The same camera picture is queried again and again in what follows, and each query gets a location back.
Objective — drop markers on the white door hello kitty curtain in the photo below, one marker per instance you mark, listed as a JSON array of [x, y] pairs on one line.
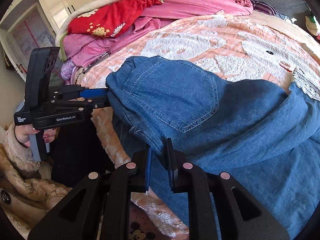
[[22, 30]]

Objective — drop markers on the red floral garment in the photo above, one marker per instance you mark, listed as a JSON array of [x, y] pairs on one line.
[[110, 20]]

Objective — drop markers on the purple striped pillow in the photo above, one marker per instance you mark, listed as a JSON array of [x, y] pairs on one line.
[[263, 8]]

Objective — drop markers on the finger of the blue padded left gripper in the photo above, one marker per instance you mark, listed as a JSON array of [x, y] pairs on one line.
[[93, 93]]

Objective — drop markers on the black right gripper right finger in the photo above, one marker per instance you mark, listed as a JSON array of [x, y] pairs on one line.
[[219, 206]]

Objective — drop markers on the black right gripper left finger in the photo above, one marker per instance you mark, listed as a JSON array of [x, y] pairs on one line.
[[98, 203]]

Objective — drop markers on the blue denim pants lace trim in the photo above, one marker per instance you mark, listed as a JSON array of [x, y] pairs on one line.
[[267, 138]]

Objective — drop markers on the pink quilt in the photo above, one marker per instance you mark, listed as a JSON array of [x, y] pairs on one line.
[[82, 49]]

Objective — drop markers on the left hand painted nails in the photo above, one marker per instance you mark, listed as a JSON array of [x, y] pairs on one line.
[[23, 133]]

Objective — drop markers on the pile of clothes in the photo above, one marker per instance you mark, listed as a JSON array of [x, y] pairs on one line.
[[312, 25]]

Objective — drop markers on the pink bear pattern blanket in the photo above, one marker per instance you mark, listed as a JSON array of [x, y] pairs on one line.
[[233, 48]]

